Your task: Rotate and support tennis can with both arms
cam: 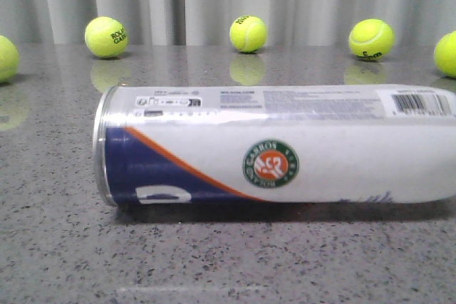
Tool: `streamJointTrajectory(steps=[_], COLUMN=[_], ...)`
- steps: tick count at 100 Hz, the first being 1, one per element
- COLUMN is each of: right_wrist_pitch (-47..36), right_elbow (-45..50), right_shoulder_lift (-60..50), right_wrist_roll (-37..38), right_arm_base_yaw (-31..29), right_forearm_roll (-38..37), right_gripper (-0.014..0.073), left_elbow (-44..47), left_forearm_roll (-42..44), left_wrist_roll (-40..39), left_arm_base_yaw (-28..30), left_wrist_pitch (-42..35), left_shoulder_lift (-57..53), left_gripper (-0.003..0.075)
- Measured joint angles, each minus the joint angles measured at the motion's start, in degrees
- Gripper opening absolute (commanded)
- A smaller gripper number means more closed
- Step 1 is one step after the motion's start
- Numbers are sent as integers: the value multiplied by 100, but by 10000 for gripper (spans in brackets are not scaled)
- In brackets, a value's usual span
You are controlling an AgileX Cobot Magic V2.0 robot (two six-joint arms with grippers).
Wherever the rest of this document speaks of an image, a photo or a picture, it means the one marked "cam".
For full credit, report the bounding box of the far-right yellow tennis ball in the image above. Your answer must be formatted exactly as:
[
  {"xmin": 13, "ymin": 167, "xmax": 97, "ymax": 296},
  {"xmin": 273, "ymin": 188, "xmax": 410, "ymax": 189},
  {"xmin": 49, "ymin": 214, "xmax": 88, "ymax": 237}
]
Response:
[{"xmin": 434, "ymin": 31, "xmax": 456, "ymax": 78}]

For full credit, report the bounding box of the Roland Garros yellow tennis ball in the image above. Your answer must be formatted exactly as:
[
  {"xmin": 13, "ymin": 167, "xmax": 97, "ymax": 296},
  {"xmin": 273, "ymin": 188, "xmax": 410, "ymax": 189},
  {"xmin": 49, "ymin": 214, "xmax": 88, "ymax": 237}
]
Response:
[{"xmin": 85, "ymin": 16, "xmax": 128, "ymax": 58}]

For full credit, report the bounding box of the grey pleated curtain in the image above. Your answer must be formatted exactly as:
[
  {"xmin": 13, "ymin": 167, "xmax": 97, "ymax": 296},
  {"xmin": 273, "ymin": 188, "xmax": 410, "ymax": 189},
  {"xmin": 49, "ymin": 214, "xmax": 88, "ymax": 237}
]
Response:
[{"xmin": 0, "ymin": 0, "xmax": 456, "ymax": 47}]

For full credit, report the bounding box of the centre yellow tennis ball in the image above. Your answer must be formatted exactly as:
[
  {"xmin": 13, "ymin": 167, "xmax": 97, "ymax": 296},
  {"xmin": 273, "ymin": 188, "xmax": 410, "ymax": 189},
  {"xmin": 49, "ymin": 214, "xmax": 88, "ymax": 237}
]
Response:
[{"xmin": 229, "ymin": 16, "xmax": 268, "ymax": 53}]

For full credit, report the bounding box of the far-left yellow tennis ball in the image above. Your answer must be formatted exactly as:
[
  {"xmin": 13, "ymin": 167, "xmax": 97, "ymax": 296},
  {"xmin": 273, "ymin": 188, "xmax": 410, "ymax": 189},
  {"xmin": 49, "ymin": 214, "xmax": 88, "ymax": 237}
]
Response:
[{"xmin": 0, "ymin": 36, "xmax": 20, "ymax": 83}]

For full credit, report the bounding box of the Wilson yellow tennis ball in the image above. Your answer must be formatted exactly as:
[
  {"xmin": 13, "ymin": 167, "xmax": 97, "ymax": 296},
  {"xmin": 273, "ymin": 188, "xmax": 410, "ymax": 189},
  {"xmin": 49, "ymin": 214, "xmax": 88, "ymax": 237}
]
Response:
[{"xmin": 348, "ymin": 19, "xmax": 395, "ymax": 61}]

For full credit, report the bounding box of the white blue tennis ball can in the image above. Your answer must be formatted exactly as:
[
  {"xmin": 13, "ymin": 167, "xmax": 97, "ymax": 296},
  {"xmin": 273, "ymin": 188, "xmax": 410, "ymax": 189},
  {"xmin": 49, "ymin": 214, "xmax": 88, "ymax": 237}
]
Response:
[{"xmin": 93, "ymin": 84, "xmax": 455, "ymax": 206}]

